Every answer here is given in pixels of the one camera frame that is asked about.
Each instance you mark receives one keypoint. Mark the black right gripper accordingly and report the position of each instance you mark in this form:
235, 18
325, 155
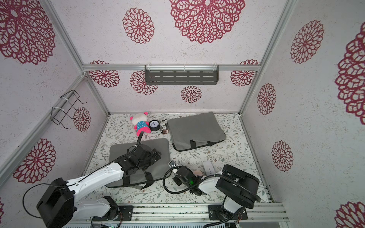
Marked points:
177, 175

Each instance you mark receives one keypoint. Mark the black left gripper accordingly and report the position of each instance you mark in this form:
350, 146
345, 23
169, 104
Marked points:
153, 158

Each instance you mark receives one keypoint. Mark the pink computer mouse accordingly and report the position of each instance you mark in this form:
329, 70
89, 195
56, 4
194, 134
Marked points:
198, 173

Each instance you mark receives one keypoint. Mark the grey laptop bag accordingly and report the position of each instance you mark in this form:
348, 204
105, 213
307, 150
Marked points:
192, 132
142, 179

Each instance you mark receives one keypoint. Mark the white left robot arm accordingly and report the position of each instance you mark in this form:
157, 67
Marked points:
62, 201

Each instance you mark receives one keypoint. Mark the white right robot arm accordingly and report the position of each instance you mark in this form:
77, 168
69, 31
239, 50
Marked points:
240, 189

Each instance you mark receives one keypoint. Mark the white computer mouse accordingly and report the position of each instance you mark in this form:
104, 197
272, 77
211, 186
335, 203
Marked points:
209, 168

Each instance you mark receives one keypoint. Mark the black round gauge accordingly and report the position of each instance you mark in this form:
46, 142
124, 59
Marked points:
154, 125

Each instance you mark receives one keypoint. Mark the flag patterned can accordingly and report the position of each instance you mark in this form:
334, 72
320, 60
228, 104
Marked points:
164, 127

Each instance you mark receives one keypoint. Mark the pink white plush toy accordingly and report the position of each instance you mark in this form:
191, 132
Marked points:
141, 124

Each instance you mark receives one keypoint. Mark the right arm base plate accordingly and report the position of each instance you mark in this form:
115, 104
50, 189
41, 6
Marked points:
217, 212

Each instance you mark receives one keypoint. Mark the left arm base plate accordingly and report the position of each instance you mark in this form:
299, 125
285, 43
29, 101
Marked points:
125, 213

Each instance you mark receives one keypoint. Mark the dark grey wall shelf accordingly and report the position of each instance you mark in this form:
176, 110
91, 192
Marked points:
181, 75

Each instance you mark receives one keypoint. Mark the black wire wall rack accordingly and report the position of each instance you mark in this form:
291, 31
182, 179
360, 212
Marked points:
59, 113

